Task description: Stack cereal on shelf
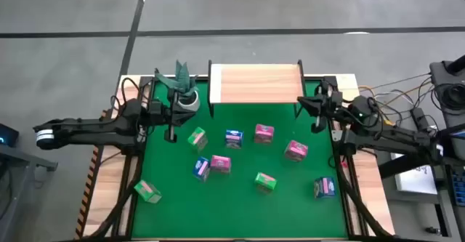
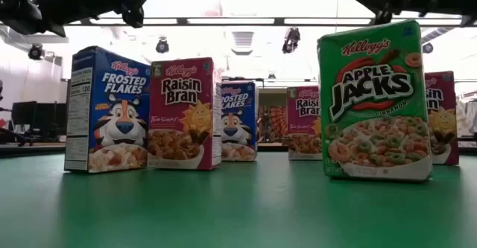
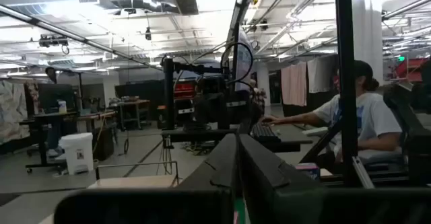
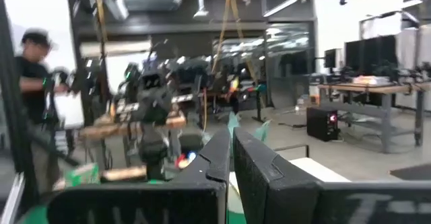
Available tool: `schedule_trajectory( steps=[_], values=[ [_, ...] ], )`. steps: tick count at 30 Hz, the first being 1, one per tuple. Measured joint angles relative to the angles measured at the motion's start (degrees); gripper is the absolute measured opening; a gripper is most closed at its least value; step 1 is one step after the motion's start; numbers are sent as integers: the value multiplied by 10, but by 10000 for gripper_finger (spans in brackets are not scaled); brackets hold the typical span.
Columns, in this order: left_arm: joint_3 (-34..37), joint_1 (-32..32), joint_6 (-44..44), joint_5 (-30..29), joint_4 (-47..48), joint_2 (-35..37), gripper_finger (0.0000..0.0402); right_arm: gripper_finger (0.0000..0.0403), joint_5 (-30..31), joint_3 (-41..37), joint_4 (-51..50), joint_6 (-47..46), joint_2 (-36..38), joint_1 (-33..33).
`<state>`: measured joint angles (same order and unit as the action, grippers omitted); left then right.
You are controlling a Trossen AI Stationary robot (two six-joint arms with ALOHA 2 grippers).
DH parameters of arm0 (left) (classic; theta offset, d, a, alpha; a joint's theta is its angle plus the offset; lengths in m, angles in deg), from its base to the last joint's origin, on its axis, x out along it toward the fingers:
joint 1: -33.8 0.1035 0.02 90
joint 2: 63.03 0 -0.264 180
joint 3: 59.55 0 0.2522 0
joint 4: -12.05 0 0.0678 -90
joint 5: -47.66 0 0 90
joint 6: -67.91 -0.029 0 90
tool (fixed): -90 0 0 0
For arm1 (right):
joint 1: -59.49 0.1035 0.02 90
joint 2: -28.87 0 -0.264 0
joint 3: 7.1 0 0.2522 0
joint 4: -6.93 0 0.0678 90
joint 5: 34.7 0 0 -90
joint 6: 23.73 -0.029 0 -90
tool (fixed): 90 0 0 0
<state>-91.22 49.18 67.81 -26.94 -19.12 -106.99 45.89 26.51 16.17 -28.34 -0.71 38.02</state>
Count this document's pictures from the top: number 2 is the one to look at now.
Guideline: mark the Apple Jacks cereal box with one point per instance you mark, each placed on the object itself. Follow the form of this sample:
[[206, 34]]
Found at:
[[372, 91]]

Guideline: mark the Frosted Flakes cereal box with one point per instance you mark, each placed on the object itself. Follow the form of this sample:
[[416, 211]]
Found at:
[[119, 91], [238, 102]]

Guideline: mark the Raisin Bran cereal box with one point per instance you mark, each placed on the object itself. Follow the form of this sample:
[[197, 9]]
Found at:
[[179, 91], [303, 106], [443, 102]]

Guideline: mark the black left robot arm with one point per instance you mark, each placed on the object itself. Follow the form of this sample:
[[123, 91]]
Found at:
[[22, 13]]

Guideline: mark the black ceiling spotlight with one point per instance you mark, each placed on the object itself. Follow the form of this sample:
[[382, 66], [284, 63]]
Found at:
[[35, 51], [162, 46], [427, 48]]

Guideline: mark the ceiling air vent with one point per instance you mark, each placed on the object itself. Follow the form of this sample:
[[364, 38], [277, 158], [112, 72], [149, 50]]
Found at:
[[242, 41]]

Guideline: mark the black computer monitor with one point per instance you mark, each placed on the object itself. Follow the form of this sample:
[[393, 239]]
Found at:
[[22, 114], [50, 117]]

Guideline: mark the orange mandala tapestry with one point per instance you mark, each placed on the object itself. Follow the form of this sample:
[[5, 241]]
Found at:
[[279, 121]]

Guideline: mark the green table mat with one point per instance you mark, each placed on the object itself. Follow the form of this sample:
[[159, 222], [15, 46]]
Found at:
[[238, 210]]

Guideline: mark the black hanging camera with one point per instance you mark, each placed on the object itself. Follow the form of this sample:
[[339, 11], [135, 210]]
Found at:
[[291, 39]]

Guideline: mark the black metal table frame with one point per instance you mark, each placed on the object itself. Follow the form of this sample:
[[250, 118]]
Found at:
[[30, 149]]

